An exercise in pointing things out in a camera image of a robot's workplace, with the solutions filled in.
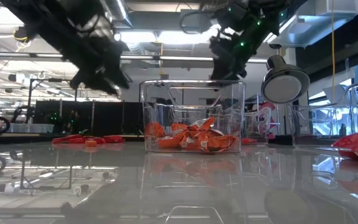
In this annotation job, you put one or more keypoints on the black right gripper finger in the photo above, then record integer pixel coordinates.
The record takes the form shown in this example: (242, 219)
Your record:
(224, 71)
(241, 69)

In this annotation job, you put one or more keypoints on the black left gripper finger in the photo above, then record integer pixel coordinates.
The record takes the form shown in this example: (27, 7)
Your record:
(95, 82)
(118, 65)

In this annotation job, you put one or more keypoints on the clear plastic bin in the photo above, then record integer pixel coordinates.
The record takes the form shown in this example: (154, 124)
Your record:
(331, 124)
(194, 102)
(259, 124)

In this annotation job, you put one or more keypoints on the red KitKat candy bar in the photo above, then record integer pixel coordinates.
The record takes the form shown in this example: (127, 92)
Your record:
(68, 139)
(250, 141)
(113, 139)
(94, 139)

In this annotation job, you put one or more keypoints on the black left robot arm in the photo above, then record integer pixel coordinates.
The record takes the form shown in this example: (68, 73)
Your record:
(36, 18)

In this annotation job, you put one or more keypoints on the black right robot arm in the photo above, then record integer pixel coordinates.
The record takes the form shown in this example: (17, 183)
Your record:
(259, 9)

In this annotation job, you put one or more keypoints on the small orange candy piece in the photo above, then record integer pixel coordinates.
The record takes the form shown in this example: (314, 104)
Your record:
(90, 143)

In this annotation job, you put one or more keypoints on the black partition panel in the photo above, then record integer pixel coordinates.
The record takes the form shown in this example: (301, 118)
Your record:
(107, 118)

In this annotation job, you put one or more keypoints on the ceiling light bar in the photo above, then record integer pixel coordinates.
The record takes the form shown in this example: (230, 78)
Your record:
(182, 58)

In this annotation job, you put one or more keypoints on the clear storage container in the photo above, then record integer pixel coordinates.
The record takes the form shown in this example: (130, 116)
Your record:
(33, 128)

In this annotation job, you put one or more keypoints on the silver ventilation duct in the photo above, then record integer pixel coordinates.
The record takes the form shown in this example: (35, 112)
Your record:
(123, 12)

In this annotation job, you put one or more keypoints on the black metal frame stand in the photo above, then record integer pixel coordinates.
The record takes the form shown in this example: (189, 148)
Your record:
(30, 99)

